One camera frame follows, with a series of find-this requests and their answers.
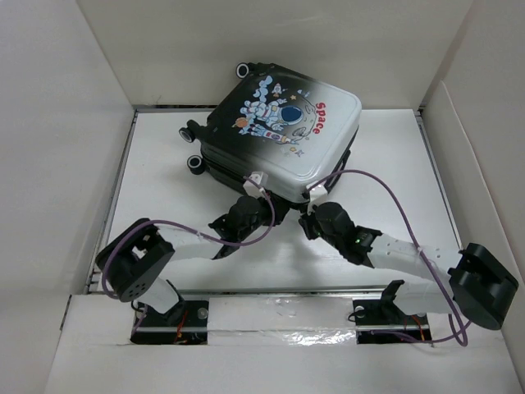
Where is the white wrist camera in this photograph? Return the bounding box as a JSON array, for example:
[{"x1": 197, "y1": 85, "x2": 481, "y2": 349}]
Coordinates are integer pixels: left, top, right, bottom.
[
  {"x1": 243, "y1": 172, "x2": 268, "y2": 199},
  {"x1": 307, "y1": 184, "x2": 328, "y2": 214}
]

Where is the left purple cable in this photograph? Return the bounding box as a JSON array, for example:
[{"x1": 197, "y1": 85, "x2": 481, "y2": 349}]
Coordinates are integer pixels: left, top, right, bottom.
[{"x1": 100, "y1": 174, "x2": 275, "y2": 305}]

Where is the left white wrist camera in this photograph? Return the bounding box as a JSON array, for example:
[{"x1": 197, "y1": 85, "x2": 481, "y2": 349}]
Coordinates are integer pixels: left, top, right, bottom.
[{"x1": 243, "y1": 172, "x2": 268, "y2": 199}]

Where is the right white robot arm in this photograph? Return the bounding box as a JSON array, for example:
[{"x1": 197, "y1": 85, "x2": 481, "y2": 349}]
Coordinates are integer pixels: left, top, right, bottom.
[{"x1": 299, "y1": 202, "x2": 518, "y2": 331}]

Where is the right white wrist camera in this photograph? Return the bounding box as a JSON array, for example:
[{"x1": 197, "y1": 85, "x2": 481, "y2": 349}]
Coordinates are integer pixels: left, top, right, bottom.
[{"x1": 307, "y1": 184, "x2": 328, "y2": 214}]

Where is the purple cable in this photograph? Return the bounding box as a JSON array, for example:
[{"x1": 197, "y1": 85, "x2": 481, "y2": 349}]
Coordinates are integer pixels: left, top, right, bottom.
[
  {"x1": 309, "y1": 168, "x2": 473, "y2": 349},
  {"x1": 100, "y1": 174, "x2": 275, "y2": 305}
]

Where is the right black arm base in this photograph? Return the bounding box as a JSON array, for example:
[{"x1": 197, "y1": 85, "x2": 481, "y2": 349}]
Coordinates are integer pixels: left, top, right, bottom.
[{"x1": 347, "y1": 300, "x2": 432, "y2": 345}]

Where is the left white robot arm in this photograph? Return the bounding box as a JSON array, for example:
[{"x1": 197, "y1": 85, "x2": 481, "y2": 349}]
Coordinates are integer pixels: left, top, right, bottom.
[{"x1": 95, "y1": 196, "x2": 290, "y2": 327}]

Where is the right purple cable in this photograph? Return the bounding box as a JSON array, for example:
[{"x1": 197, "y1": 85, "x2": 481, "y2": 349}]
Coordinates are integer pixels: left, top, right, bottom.
[{"x1": 309, "y1": 168, "x2": 473, "y2": 349}]

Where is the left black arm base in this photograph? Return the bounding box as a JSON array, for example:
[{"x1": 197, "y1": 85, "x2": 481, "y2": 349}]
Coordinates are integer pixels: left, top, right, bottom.
[{"x1": 130, "y1": 300, "x2": 209, "y2": 346}]

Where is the black suitcase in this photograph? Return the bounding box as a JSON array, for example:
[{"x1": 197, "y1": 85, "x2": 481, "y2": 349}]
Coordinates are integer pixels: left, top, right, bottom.
[{"x1": 179, "y1": 62, "x2": 362, "y2": 204}]

